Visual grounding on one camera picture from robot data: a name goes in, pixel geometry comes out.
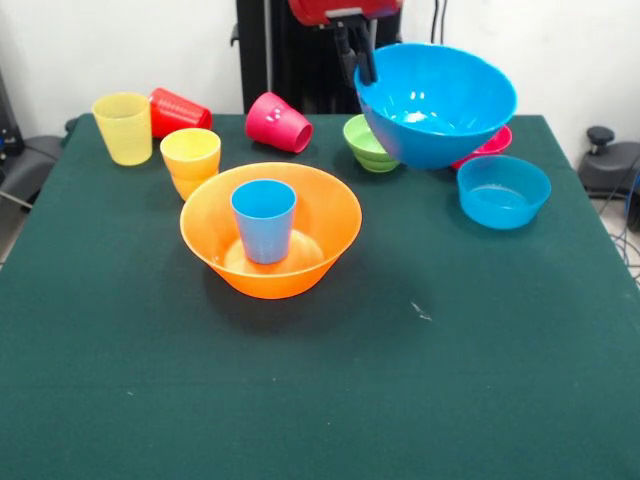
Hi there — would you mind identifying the pink bowl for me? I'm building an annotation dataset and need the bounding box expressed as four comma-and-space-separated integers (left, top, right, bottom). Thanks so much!
451, 124, 514, 172

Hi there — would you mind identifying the red cup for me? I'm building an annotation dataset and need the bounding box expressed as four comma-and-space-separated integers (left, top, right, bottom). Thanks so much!
148, 87, 214, 140

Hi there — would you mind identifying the blue cup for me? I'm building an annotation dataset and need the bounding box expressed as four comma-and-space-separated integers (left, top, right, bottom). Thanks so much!
230, 179, 298, 266

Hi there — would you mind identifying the black wall cable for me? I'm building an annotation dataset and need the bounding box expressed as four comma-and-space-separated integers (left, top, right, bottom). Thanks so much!
428, 0, 454, 50

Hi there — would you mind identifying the pale yellow cup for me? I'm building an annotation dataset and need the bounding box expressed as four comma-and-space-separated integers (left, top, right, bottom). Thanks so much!
91, 91, 153, 167

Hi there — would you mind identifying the black equipment box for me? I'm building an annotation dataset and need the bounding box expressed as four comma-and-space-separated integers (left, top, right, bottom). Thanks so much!
0, 69, 26, 156

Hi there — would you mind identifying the large blue bowl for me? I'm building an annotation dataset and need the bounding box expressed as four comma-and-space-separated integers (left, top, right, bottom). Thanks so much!
353, 42, 518, 171

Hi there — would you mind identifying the green bowl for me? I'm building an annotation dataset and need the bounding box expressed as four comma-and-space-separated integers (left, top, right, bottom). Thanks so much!
342, 113, 402, 174

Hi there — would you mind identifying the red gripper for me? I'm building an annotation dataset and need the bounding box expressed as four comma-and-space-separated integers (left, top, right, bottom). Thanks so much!
286, 0, 406, 87

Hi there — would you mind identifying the large orange bowl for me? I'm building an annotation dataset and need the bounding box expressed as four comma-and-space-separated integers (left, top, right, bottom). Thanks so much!
179, 161, 364, 301

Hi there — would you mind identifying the pink cup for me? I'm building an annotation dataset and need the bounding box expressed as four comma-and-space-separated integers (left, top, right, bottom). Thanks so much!
244, 91, 315, 154

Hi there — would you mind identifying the small yellow orange cup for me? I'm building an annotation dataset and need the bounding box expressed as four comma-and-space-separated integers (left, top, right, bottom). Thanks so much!
159, 127, 222, 202

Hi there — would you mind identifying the light blue shallow bowl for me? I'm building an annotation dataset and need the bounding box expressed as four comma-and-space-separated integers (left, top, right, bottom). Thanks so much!
456, 154, 553, 231

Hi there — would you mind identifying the dark green table cloth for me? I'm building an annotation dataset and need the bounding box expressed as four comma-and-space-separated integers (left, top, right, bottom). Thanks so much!
0, 112, 640, 480

